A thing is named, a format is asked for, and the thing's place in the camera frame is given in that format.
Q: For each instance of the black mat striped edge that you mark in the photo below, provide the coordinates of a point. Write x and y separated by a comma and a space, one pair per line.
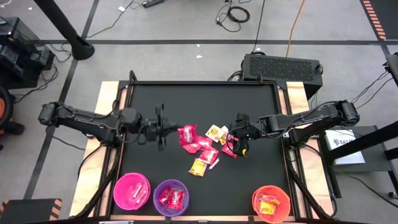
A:
388, 15

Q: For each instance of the black mat striped corners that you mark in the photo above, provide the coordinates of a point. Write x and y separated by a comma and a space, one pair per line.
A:
28, 211

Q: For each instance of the black metal stand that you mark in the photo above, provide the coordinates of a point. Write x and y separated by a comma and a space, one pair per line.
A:
367, 141

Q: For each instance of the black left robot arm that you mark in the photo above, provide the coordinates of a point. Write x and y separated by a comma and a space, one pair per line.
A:
84, 118

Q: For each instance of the black equipment box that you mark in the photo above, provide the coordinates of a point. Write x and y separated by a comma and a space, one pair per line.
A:
18, 56

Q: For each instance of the light wooden board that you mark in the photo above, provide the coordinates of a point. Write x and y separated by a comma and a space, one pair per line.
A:
90, 161
311, 168

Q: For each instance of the yellow Sour Patch candy pack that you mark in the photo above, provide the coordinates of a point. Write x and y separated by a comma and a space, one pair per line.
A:
273, 200
266, 208
224, 137
214, 132
198, 167

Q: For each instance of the Smarties candy roll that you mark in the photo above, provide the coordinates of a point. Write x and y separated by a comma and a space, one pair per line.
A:
214, 163
137, 190
142, 196

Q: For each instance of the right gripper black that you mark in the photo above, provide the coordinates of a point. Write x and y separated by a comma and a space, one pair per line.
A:
245, 130

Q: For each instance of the orange black floor machine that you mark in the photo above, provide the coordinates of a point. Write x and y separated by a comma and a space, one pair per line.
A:
4, 109

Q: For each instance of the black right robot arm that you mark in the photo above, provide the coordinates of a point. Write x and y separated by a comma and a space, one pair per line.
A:
311, 118

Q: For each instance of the pink plastic bucket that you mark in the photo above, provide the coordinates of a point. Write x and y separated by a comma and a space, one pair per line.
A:
124, 186

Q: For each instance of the purple plastic bucket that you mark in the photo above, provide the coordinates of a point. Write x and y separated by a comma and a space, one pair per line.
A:
171, 183

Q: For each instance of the black support strut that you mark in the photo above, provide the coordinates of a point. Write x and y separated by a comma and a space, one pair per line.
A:
308, 193
97, 193

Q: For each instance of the black power strip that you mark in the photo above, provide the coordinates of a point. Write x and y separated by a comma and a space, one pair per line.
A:
152, 3

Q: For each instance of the black pole with round base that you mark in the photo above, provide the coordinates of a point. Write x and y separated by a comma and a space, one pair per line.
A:
62, 26

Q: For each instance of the orange plastic bucket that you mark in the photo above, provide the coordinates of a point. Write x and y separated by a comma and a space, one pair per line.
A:
281, 211

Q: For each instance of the black computer tower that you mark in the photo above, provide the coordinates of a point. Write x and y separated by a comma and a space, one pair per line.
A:
281, 70

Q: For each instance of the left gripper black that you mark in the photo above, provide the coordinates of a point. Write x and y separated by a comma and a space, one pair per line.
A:
149, 129

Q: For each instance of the white printed sheet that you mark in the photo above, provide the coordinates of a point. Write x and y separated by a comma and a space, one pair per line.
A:
348, 155

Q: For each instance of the black monitor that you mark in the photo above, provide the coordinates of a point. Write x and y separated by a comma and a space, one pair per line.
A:
393, 67

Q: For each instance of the black table frame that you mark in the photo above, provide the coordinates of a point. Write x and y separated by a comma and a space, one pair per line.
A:
202, 82

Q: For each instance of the yellow tag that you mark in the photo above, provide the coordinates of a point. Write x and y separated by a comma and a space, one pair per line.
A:
244, 152

